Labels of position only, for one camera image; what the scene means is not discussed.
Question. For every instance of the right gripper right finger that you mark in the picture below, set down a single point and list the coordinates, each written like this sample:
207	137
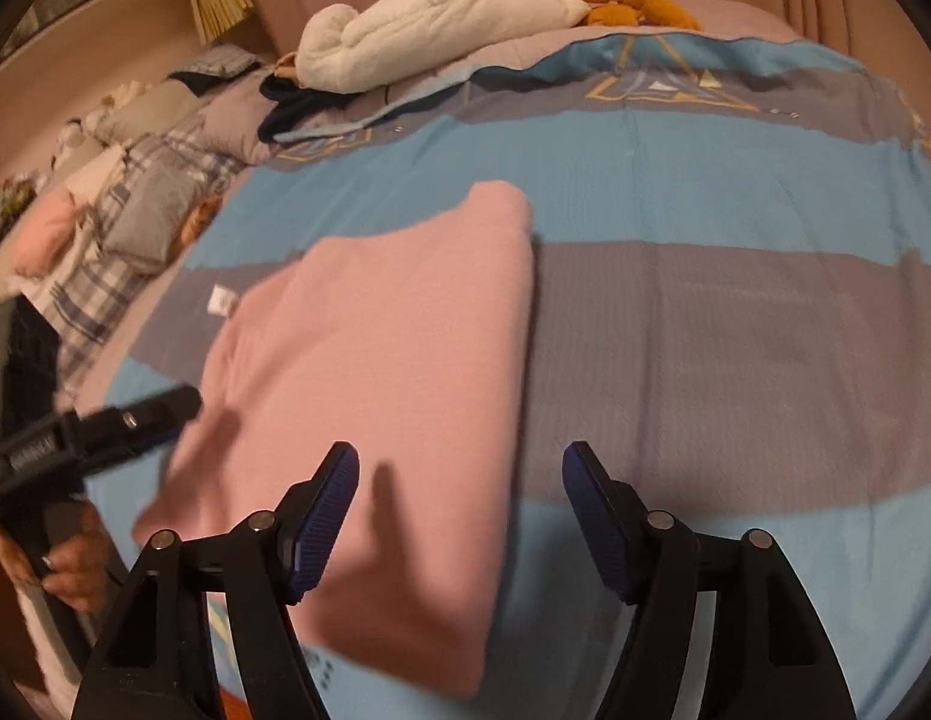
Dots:
770	656

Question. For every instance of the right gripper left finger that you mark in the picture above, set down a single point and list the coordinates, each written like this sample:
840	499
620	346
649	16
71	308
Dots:
154	656

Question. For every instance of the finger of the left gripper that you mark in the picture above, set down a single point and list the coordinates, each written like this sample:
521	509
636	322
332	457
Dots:
119	434

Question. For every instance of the pink striped sweater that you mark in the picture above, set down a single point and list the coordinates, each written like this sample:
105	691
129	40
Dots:
411	347

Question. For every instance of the person's left hand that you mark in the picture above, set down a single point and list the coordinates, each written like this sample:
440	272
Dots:
77	566

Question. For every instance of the pink bed sheet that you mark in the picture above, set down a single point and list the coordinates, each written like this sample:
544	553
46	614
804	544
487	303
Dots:
722	18

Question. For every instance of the plaid pillow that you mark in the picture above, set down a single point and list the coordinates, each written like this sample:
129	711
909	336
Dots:
87	291

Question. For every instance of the mauve pillow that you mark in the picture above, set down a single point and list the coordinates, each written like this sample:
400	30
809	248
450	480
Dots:
230	123

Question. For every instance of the blue grey patterned duvet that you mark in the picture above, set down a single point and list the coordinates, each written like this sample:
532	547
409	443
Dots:
731	304

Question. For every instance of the black garment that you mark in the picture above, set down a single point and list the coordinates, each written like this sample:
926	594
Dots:
293	106

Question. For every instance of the white fluffy folded blanket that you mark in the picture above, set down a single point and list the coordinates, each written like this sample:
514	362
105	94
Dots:
347	51

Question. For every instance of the orange plush garment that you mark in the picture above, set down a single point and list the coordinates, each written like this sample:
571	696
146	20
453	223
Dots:
631	13

